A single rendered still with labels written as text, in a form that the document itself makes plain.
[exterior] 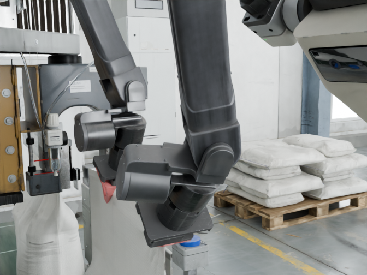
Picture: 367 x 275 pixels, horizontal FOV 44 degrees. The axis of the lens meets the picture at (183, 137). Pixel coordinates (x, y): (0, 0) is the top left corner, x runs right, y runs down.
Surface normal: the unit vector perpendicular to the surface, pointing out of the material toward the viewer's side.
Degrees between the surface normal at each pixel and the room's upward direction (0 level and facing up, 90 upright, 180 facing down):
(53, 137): 90
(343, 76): 130
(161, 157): 27
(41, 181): 90
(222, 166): 116
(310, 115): 90
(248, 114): 90
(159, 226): 46
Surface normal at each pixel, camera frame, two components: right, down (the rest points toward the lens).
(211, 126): 0.13, 0.58
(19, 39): 0.92, 0.05
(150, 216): 0.31, -0.59
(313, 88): -0.88, 0.08
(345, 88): -0.67, 0.70
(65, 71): 0.47, 0.13
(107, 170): 0.24, -0.79
